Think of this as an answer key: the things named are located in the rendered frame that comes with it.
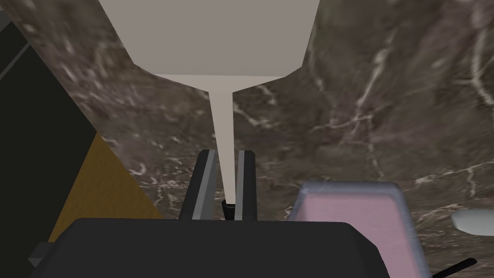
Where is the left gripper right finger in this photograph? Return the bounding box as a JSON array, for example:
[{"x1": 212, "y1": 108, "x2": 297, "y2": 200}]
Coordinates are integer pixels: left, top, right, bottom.
[{"x1": 233, "y1": 150, "x2": 258, "y2": 221}]

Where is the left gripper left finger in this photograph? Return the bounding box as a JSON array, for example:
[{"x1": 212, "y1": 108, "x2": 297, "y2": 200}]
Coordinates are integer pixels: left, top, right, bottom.
[{"x1": 178, "y1": 149, "x2": 219, "y2": 221}]

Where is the beige spatula with black end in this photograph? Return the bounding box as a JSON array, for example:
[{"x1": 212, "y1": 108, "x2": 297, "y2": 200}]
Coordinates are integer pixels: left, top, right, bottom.
[{"x1": 98, "y1": 0, "x2": 321, "y2": 221}]

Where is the pink and grey block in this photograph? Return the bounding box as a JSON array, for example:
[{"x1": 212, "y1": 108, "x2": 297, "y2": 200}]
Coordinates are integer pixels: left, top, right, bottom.
[{"x1": 286, "y1": 181, "x2": 432, "y2": 278}]

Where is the black stick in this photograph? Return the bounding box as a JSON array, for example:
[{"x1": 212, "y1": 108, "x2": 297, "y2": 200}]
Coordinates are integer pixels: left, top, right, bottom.
[{"x1": 432, "y1": 258, "x2": 478, "y2": 278}]

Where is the pale grey rounded utensil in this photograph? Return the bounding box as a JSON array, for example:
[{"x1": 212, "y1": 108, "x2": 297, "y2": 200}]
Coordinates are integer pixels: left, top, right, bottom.
[{"x1": 450, "y1": 208, "x2": 494, "y2": 236}]

